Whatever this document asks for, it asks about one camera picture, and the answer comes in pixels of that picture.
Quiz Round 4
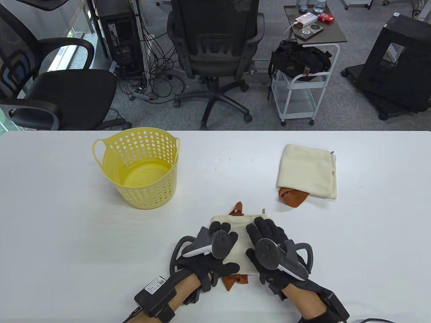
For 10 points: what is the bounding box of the black computer tower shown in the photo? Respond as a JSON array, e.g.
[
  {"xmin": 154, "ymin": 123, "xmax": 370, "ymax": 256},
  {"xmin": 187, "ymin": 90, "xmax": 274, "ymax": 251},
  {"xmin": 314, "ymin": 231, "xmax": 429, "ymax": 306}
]
[{"xmin": 96, "ymin": 0, "xmax": 143, "ymax": 76}]

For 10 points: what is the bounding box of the aluminium frame post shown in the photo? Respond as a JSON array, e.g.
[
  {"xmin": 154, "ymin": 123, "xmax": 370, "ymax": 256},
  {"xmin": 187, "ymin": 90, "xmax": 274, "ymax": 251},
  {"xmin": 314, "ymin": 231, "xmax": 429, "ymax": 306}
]
[{"xmin": 130, "ymin": 0, "xmax": 150, "ymax": 95}]

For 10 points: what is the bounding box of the red flower print canvas bag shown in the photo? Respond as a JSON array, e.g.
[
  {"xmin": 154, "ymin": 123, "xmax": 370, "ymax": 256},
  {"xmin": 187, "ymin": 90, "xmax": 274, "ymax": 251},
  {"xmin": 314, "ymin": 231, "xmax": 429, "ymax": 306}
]
[{"xmin": 276, "ymin": 144, "xmax": 338, "ymax": 208}]

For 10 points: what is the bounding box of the purple flower print canvas bag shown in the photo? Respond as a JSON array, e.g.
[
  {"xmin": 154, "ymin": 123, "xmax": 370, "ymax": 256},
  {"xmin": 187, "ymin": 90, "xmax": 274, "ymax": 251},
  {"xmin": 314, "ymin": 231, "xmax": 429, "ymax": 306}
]
[{"xmin": 210, "ymin": 202, "xmax": 274, "ymax": 291}]

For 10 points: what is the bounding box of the black wheeled stand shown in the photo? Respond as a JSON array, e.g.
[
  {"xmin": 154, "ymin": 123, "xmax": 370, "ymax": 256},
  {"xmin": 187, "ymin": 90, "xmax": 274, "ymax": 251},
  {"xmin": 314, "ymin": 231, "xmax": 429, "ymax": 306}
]
[{"xmin": 341, "ymin": 13, "xmax": 431, "ymax": 121}]

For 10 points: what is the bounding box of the person's left forearm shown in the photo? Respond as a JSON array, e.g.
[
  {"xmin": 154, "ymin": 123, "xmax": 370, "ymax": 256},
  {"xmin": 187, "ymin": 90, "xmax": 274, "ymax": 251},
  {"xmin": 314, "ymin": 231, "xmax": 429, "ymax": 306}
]
[{"xmin": 131, "ymin": 273, "xmax": 202, "ymax": 323}]

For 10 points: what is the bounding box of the black mesh office chair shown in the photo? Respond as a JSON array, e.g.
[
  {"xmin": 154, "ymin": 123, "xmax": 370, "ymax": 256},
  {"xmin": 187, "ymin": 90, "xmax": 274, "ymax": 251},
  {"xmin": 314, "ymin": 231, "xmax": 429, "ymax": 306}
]
[{"xmin": 166, "ymin": 0, "xmax": 266, "ymax": 130}]

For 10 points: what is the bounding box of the black backpack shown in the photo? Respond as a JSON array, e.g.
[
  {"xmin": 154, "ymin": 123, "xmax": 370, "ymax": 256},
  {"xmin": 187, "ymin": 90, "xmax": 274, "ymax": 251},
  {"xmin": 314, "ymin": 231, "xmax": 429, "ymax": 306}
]
[{"xmin": 268, "ymin": 40, "xmax": 332, "ymax": 101}]

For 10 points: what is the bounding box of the white power bank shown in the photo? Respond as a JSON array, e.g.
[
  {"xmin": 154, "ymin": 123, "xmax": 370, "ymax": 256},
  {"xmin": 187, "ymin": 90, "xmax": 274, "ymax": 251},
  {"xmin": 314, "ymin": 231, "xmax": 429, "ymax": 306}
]
[{"xmin": 294, "ymin": 12, "xmax": 319, "ymax": 28}]

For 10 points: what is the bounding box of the tangle of black cables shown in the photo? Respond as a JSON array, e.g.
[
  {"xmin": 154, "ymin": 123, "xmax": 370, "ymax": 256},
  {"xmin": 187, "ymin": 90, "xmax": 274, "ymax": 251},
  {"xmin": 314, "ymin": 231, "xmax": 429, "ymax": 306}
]
[{"xmin": 116, "ymin": 7, "xmax": 186, "ymax": 105}]

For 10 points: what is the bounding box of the person's left hand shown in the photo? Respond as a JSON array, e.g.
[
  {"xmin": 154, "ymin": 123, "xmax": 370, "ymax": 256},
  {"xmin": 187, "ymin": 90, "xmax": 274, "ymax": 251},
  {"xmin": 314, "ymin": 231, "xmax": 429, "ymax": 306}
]
[{"xmin": 177, "ymin": 221, "xmax": 240, "ymax": 292}]

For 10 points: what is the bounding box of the person's right hand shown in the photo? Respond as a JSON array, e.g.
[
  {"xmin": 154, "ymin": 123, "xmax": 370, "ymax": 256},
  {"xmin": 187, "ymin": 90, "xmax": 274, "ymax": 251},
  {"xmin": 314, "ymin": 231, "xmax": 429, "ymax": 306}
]
[{"xmin": 245, "ymin": 217, "xmax": 308, "ymax": 296}]

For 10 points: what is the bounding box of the grey white hand controller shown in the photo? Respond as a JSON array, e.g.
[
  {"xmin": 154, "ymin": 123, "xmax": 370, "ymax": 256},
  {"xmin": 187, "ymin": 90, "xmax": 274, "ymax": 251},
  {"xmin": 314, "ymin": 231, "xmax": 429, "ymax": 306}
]
[
  {"xmin": 169, "ymin": 226, "xmax": 239, "ymax": 276},
  {"xmin": 253, "ymin": 238, "xmax": 313, "ymax": 281}
]

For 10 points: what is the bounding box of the white rolling cart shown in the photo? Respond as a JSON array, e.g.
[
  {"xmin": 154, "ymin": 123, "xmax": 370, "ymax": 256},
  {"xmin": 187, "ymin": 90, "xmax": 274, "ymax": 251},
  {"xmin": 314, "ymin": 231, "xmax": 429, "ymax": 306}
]
[{"xmin": 271, "ymin": 4, "xmax": 348, "ymax": 127}]

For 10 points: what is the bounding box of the black left wrist module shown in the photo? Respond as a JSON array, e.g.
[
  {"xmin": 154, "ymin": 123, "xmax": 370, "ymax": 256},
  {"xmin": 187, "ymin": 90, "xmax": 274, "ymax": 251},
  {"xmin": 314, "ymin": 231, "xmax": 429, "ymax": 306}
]
[{"xmin": 134, "ymin": 275, "xmax": 179, "ymax": 323}]

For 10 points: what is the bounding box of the black wrist module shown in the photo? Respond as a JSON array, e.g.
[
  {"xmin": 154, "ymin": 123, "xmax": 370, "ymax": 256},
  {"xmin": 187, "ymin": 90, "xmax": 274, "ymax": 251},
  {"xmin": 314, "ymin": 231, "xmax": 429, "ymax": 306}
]
[
  {"xmin": 134, "ymin": 275, "xmax": 179, "ymax": 323},
  {"xmin": 300, "ymin": 291, "xmax": 351, "ymax": 323}
]

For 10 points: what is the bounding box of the black right wrist module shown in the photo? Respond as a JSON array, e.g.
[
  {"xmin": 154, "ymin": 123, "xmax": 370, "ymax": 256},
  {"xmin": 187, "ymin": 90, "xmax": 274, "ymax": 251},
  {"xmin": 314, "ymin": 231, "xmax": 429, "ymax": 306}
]
[{"xmin": 300, "ymin": 291, "xmax": 351, "ymax": 323}]

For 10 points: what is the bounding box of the yellow perforated plastic basket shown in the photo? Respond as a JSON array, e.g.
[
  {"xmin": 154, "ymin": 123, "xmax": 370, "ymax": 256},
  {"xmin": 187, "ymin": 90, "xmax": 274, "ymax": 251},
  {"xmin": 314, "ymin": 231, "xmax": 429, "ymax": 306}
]
[{"xmin": 92, "ymin": 127, "xmax": 180, "ymax": 210}]

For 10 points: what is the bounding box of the black fabric seat office chair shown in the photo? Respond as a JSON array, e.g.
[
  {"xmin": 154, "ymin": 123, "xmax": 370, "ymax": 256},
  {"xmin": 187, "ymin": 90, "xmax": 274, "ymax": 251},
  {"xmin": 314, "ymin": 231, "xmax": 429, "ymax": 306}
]
[{"xmin": 0, "ymin": 3, "xmax": 132, "ymax": 131}]

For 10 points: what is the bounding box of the brown square coaster set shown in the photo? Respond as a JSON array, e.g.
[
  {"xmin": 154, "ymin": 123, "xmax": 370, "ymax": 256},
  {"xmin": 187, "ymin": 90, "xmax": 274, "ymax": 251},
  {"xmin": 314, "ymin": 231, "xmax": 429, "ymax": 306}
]
[{"xmin": 292, "ymin": 23, "xmax": 324, "ymax": 42}]

